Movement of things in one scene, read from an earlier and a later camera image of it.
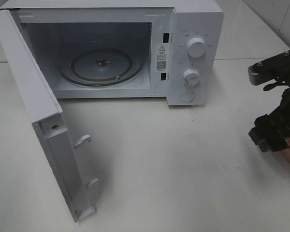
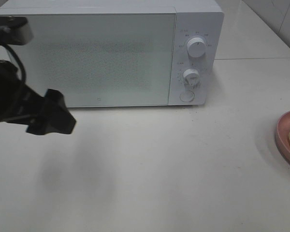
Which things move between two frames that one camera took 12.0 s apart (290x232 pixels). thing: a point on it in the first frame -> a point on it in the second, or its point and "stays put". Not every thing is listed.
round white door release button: (187, 96) stays put
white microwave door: (43, 109) -> (101, 60)
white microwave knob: (191, 77) stays put
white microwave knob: (196, 47) stays put
